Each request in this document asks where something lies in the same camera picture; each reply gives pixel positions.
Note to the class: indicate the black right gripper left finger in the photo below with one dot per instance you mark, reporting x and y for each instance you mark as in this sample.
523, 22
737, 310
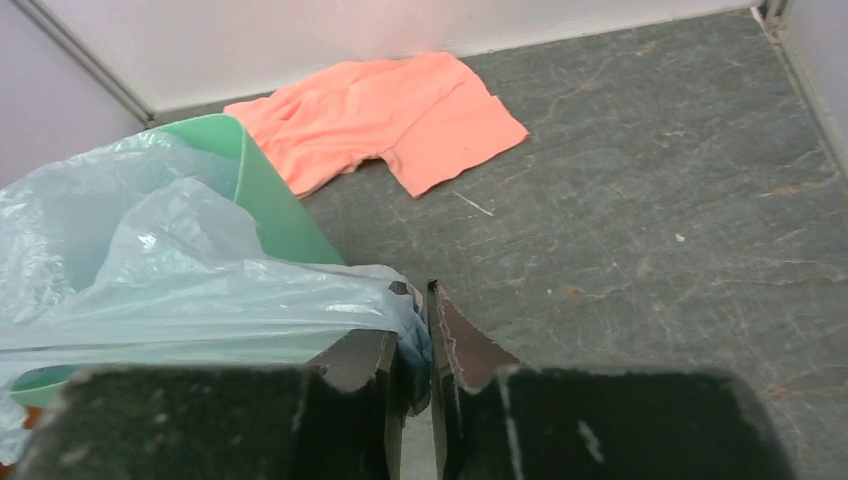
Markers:
338, 416

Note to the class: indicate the pink cloth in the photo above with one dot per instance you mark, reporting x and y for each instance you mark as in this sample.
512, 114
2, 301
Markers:
428, 117

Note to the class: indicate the green trash bin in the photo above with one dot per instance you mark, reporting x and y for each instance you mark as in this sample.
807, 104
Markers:
285, 229

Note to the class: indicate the translucent blue trash bag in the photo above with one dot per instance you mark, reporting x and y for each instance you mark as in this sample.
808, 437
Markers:
136, 252

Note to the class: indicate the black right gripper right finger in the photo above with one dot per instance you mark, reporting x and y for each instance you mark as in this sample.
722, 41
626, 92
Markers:
497, 417

